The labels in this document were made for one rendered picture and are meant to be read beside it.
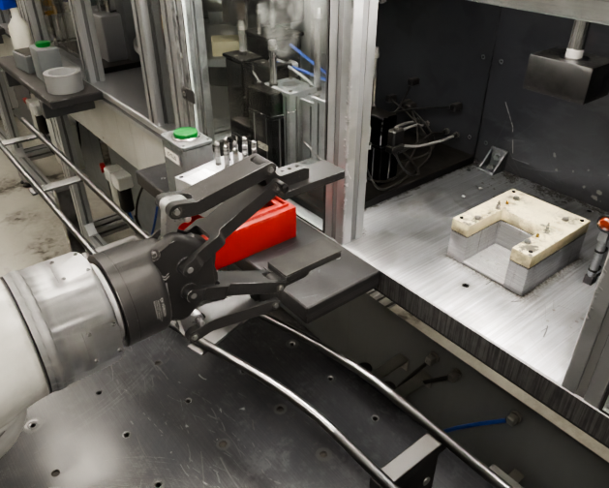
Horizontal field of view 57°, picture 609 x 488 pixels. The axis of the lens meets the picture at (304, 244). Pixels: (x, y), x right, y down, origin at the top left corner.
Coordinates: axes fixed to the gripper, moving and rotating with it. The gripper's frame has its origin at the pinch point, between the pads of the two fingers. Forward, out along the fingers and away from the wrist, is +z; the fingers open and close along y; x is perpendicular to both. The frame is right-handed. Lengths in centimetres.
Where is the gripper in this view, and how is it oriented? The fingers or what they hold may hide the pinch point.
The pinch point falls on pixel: (312, 218)
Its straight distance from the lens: 53.1
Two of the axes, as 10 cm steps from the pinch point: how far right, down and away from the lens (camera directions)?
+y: 0.0, -8.4, -5.5
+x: -6.2, -4.3, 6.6
